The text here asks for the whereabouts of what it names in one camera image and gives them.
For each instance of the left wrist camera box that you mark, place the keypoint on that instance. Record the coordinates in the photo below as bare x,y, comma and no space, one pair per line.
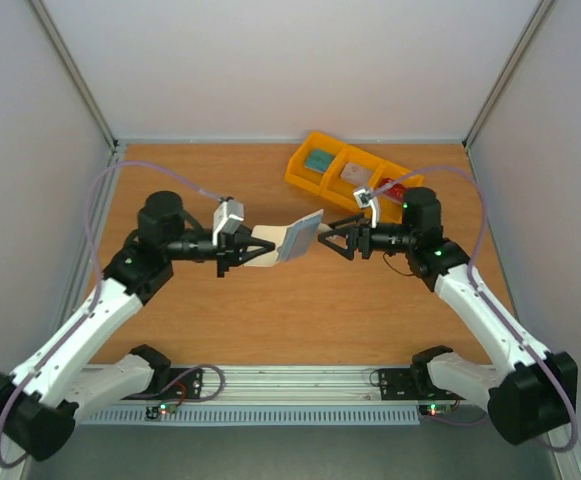
227,218

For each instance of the left circuit board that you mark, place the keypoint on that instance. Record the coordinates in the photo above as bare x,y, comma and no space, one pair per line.
156,412

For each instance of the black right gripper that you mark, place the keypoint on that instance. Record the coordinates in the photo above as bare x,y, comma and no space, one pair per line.
364,240

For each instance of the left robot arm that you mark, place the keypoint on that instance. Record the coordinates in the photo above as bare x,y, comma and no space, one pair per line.
41,400

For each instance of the grey slotted cable duct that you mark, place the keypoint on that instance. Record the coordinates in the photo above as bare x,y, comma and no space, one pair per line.
249,415

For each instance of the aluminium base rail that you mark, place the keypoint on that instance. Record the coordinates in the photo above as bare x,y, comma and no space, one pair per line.
290,382

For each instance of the right circuit board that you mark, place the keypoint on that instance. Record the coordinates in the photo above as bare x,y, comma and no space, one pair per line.
438,409

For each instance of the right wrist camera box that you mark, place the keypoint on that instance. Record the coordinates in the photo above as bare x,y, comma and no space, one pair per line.
366,199

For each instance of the red card in bin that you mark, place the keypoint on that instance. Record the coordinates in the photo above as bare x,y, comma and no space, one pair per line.
395,192

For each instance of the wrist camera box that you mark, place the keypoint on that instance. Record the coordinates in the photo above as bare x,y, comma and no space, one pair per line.
366,199
227,218

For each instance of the yellow plastic bin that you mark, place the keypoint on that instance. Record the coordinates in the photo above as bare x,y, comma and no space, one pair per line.
332,169

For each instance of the circuit board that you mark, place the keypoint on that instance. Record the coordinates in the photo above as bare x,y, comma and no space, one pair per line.
438,409
156,412

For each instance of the teal card in bin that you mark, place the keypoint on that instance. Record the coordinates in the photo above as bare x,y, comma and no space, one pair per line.
318,160

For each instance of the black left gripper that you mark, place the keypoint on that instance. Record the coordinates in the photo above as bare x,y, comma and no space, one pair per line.
232,247

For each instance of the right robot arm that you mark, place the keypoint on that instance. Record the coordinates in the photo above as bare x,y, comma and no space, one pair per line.
527,390

